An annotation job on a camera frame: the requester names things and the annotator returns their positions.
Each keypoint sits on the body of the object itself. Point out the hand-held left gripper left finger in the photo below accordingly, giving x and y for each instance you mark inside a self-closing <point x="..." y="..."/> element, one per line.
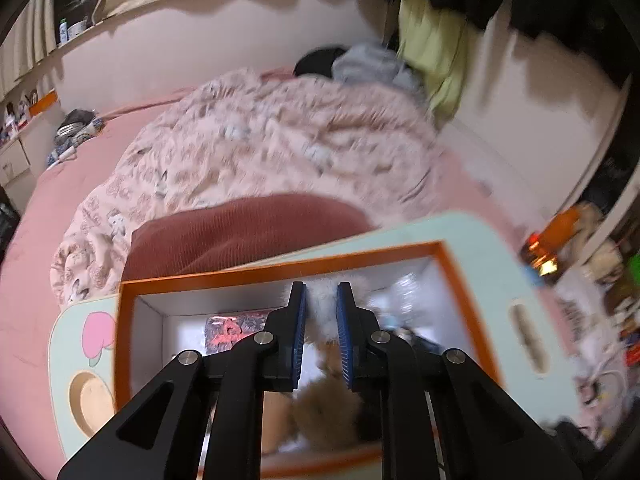
<point x="300" y="320"/>

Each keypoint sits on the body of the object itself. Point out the grey garment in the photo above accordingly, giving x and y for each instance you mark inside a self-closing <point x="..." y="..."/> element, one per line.
<point x="370" y="67"/>

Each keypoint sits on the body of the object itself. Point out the dark red pillow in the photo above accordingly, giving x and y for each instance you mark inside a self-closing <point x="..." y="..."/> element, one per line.
<point x="240" y="240"/>

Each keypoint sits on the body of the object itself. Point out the orange cardboard box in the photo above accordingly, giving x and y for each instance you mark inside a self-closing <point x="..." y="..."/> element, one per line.
<point x="200" y="280"/>

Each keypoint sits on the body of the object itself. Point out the narrow cream curtain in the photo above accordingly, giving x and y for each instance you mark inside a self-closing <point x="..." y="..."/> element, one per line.
<point x="30" y="40"/>

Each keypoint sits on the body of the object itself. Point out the white blue printed cloth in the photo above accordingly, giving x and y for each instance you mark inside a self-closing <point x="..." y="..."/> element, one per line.
<point x="62" y="152"/>

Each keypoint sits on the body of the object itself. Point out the white bottle with green cap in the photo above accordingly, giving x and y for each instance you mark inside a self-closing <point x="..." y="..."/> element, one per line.
<point x="63" y="30"/>

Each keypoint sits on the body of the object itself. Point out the yellow-green hanging garment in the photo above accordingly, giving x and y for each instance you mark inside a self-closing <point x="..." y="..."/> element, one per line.
<point x="430" y="45"/>

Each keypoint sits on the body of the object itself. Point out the small orange box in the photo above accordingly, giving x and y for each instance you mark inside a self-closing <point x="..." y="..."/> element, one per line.
<point x="42" y="102"/>

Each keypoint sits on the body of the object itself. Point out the white fluffy pom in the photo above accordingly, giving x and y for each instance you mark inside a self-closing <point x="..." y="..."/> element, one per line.
<point x="320" y="305"/>

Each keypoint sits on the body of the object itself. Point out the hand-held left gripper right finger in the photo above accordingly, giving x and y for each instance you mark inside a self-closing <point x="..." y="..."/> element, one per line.
<point x="345" y="330"/>

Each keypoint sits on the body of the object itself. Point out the mint green lap table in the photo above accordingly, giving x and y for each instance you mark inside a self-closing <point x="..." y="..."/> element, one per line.
<point x="450" y="230"/>

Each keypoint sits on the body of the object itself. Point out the clear plastic bag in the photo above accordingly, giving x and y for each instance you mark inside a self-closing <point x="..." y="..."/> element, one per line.
<point x="405" y="285"/>

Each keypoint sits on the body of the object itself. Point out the white dresser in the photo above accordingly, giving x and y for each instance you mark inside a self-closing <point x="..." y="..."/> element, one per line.
<point x="15" y="155"/>

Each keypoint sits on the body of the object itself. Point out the brown plush toy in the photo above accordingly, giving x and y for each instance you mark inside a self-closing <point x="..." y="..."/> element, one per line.
<point x="325" y="410"/>

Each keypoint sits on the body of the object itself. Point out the pink printed packet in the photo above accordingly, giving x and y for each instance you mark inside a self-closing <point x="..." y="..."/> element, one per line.
<point x="230" y="332"/>

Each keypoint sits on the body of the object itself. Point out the black garment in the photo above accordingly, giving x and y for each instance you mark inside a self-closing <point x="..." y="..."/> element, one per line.
<point x="317" y="62"/>

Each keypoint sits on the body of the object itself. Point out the pink printed blanket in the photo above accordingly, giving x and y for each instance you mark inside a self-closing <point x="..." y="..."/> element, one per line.
<point x="275" y="135"/>

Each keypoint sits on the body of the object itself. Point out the dark striped clothes pile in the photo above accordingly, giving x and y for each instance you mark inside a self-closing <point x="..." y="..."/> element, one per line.
<point x="77" y="122"/>

